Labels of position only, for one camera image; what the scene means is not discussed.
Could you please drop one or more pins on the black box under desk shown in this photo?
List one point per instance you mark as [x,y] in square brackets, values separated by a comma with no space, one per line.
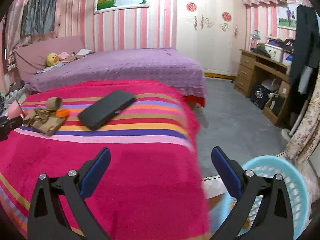
[259,96]

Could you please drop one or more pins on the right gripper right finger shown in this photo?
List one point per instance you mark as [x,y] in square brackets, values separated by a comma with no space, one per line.
[274,219]

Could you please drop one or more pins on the light blue plastic basket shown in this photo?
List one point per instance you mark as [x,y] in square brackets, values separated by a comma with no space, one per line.
[267,166]

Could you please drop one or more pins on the small orange cap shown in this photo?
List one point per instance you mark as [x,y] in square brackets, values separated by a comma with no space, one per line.
[62,113]

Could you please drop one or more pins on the pink cup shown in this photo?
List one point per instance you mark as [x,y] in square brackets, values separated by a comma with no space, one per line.
[15,110]

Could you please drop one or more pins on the black hanging coat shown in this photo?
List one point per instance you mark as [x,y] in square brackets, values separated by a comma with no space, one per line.
[306,46]

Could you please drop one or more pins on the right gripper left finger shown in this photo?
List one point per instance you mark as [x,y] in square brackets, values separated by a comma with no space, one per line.
[47,220]

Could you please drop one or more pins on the black rectangular case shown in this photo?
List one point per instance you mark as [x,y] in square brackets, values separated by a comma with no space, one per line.
[105,109]

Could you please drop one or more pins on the yellow duck plush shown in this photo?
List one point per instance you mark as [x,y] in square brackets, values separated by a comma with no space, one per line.
[52,60]

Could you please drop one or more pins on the floral beige curtain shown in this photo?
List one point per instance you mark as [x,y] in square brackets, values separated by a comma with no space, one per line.
[306,137]

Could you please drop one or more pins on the purple bedspread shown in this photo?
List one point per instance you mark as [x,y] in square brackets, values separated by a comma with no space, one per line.
[165,65]

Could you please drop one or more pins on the pink headboard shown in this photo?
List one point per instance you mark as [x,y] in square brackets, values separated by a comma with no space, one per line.
[29,59]

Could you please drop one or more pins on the crumpled brown paper ball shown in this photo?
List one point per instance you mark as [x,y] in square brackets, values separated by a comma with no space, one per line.
[37,116]

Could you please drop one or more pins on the grey curtain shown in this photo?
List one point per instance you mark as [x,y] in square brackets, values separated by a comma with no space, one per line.
[38,17]

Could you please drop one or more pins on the wooden desk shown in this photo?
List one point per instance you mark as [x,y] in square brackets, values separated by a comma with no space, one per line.
[253,70]

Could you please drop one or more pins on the white wardrobe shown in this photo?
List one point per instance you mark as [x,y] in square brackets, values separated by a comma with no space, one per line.
[213,33]

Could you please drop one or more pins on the flat brown cardboard piece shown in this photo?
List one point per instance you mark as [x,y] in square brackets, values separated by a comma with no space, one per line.
[50,127]

